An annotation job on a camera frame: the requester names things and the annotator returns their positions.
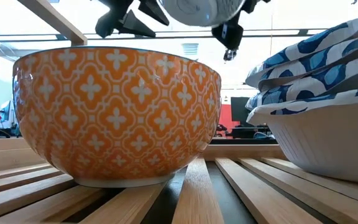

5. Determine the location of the wooden slatted shelf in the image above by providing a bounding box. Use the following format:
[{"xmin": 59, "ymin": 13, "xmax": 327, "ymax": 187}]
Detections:
[{"xmin": 0, "ymin": 0, "xmax": 358, "ymax": 224}]

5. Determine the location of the black computer monitor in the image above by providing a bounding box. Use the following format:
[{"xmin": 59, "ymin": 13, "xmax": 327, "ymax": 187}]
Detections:
[{"xmin": 230, "ymin": 96, "xmax": 252, "ymax": 123}]

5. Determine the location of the tilted computer monitor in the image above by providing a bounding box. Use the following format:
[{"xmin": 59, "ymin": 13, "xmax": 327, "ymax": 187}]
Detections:
[{"xmin": 0, "ymin": 99, "xmax": 13, "ymax": 123}]

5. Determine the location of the red partition panel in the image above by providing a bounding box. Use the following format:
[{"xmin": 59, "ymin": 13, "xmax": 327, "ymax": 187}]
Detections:
[{"xmin": 218, "ymin": 104, "xmax": 239, "ymax": 131}]

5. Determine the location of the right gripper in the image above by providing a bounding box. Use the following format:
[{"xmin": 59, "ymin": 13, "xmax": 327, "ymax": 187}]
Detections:
[{"xmin": 211, "ymin": 0, "xmax": 272, "ymax": 52}]

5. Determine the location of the white ceiling vent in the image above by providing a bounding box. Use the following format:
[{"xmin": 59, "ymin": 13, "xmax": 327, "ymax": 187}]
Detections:
[{"xmin": 181, "ymin": 42, "xmax": 200, "ymax": 57}]

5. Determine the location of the orange patterned ceramic bowl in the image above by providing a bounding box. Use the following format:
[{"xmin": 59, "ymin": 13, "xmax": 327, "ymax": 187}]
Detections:
[{"xmin": 12, "ymin": 45, "xmax": 223, "ymax": 189}]

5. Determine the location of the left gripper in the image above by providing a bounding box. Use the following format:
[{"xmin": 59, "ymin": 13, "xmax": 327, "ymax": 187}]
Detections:
[{"xmin": 94, "ymin": 0, "xmax": 170, "ymax": 39}]

